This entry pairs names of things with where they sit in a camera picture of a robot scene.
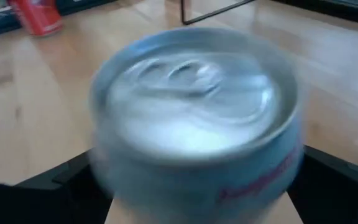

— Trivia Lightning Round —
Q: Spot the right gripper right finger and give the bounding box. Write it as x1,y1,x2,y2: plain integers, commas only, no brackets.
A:
286,144,358,224

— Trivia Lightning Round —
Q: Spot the orange Fanta can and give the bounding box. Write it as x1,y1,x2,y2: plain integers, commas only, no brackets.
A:
6,0,64,37

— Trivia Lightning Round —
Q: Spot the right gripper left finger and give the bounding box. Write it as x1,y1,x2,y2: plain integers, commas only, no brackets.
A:
0,149,115,224

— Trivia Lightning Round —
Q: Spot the wooden shelf black metal frame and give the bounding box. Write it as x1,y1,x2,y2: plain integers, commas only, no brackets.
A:
180,0,256,26

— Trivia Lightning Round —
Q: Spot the pink and white Spindrift can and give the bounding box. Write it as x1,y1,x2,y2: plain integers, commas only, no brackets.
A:
88,27,304,224

